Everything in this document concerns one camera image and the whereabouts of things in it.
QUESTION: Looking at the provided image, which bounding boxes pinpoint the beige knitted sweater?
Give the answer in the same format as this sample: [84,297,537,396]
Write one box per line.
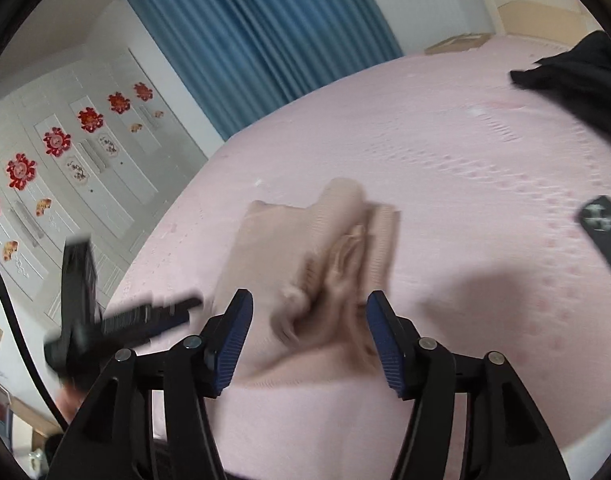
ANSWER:
[212,178,400,388]

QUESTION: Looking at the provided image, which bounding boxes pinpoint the left hand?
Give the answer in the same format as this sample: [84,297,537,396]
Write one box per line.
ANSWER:
[56,382,87,424]

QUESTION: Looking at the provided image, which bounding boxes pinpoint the pink patterned bed sheet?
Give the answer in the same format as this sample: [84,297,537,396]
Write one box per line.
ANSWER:
[110,37,611,479]

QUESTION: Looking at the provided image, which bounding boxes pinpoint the black jacket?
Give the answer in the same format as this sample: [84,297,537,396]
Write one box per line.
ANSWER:
[509,30,611,142]

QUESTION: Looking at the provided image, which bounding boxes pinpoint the white wardrobe with red decorations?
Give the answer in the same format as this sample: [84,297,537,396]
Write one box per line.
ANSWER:
[0,51,206,328]

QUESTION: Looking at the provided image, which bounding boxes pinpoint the cream wooden headboard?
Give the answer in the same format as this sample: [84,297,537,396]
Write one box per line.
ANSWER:
[483,0,601,47]

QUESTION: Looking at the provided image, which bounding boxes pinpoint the blue curtain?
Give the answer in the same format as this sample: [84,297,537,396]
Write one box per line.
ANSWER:
[127,0,403,140]

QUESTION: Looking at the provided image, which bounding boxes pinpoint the black cable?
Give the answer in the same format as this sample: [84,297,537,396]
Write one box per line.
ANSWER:
[0,244,71,434]

